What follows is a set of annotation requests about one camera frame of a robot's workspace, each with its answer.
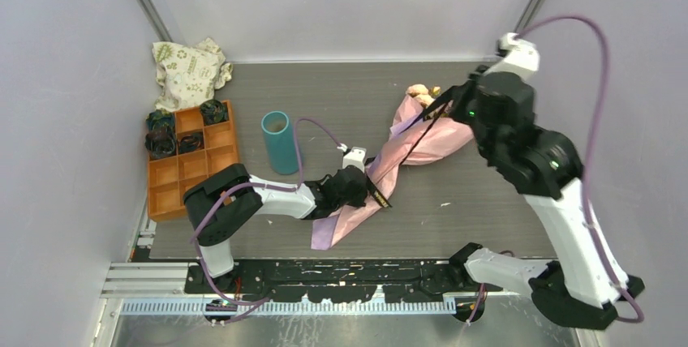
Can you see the dark rolled fabric center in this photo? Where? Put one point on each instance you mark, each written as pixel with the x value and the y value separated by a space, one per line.
pixel 191 142

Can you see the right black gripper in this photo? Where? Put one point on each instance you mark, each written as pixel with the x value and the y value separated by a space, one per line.
pixel 461 113

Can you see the dark rolled fabric middle-left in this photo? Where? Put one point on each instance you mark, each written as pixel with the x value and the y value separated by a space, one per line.
pixel 160 143

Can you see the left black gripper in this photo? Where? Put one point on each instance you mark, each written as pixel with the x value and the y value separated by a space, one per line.
pixel 359 200

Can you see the dark rolled fabric top-left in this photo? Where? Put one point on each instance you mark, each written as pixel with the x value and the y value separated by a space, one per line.
pixel 160 118

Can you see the teal cylindrical vase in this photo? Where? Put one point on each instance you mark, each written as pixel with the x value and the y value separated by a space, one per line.
pixel 279 142

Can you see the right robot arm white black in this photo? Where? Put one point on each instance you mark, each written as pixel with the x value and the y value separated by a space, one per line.
pixel 581 286

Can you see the orange compartment tray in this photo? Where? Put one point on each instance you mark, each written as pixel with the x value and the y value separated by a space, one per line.
pixel 169 178

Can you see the aluminium rail frame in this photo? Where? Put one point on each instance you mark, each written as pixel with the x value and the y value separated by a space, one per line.
pixel 153 288

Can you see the cream printed cloth bag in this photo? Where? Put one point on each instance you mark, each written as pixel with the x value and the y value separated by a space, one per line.
pixel 189 75

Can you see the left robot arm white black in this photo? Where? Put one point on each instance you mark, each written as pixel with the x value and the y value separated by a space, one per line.
pixel 220 205

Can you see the pink paper flower bouquet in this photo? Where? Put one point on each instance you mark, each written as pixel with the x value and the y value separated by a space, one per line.
pixel 329 231

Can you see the dark rolled fabric top-right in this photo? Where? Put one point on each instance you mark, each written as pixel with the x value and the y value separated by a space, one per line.
pixel 213 112

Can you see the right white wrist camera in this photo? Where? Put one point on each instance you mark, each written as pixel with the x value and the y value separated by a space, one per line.
pixel 517 56

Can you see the black ribbon gold lettering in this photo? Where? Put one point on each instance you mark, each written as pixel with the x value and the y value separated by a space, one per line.
pixel 421 133

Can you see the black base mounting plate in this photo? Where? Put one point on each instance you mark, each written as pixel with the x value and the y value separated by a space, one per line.
pixel 337 280

